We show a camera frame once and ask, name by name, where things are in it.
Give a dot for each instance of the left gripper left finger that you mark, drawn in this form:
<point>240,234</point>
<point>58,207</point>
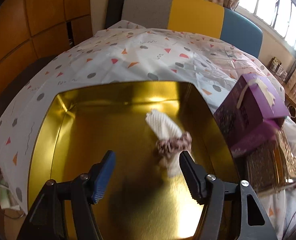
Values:
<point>46,217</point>

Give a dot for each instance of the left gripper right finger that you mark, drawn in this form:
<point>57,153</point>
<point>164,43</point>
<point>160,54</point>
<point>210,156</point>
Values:
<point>248,219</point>

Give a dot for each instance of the white socks with scrunchie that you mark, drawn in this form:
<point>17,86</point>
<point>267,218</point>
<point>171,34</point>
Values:
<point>171,141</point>

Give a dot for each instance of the gold metal tin tray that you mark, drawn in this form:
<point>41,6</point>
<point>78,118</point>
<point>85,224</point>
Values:
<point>141,201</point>

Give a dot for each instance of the purple cardboard box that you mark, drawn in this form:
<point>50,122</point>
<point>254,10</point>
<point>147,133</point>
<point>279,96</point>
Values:
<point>251,114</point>

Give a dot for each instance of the patterned white tablecloth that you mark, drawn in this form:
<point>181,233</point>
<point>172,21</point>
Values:
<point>123,53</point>

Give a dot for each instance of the grey yellow blue sofa back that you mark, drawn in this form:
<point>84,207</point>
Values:
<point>196,16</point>

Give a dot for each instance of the black pillar behind sofa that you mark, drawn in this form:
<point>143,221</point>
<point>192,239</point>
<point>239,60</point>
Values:
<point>113,13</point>

